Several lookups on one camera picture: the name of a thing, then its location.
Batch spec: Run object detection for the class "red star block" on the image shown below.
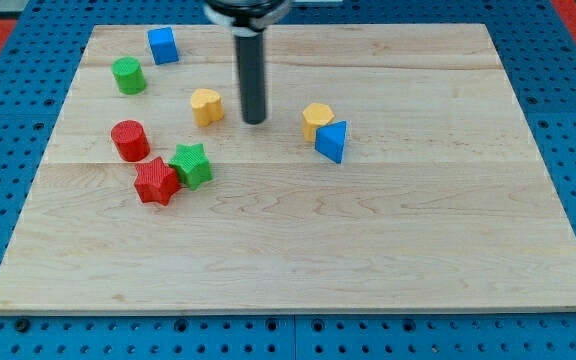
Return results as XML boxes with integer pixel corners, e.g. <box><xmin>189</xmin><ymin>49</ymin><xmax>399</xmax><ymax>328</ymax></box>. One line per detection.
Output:
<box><xmin>133</xmin><ymin>157</ymin><xmax>181</xmax><ymax>206</ymax></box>

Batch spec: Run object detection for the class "yellow heart block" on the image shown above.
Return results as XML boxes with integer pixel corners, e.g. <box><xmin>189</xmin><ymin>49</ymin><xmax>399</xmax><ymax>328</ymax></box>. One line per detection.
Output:
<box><xmin>190</xmin><ymin>88</ymin><xmax>224</xmax><ymax>127</ymax></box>

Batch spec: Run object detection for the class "blue cube block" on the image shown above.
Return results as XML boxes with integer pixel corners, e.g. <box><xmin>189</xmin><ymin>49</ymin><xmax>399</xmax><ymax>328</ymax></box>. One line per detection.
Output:
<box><xmin>147</xmin><ymin>27</ymin><xmax>179</xmax><ymax>65</ymax></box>

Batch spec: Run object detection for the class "green star block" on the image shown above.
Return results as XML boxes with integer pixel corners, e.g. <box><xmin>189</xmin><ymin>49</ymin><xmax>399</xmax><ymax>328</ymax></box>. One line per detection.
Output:
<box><xmin>168</xmin><ymin>143</ymin><xmax>213</xmax><ymax>190</ymax></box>

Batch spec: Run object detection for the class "light wooden board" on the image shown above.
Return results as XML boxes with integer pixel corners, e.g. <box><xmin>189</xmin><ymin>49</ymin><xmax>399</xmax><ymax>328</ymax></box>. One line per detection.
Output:
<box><xmin>0</xmin><ymin>24</ymin><xmax>576</xmax><ymax>316</ymax></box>

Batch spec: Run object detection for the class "yellow hexagon block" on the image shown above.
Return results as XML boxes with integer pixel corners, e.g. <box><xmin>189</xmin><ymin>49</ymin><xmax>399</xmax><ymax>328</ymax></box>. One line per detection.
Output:
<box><xmin>302</xmin><ymin>103</ymin><xmax>335</xmax><ymax>142</ymax></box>

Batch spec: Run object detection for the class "blue triangle block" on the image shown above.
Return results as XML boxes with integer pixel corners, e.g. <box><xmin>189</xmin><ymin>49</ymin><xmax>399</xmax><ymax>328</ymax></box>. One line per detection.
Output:
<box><xmin>315</xmin><ymin>121</ymin><xmax>347</xmax><ymax>164</ymax></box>

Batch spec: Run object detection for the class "red cylinder block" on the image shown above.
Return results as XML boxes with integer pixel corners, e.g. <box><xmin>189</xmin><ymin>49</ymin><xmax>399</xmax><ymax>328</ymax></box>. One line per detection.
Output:
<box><xmin>111</xmin><ymin>120</ymin><xmax>150</xmax><ymax>162</ymax></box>

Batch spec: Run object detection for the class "green cylinder block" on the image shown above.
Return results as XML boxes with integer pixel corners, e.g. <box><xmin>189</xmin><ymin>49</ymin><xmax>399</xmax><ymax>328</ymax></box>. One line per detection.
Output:
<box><xmin>111</xmin><ymin>57</ymin><xmax>147</xmax><ymax>95</ymax></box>

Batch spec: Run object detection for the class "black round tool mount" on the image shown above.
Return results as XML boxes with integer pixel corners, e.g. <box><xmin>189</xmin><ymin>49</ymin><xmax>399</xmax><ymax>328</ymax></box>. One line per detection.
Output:
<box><xmin>203</xmin><ymin>0</ymin><xmax>292</xmax><ymax>36</ymax></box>

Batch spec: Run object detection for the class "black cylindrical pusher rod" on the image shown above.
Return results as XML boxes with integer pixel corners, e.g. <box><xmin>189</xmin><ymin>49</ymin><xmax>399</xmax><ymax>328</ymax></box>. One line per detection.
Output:
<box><xmin>234</xmin><ymin>33</ymin><xmax>267</xmax><ymax>125</ymax></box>

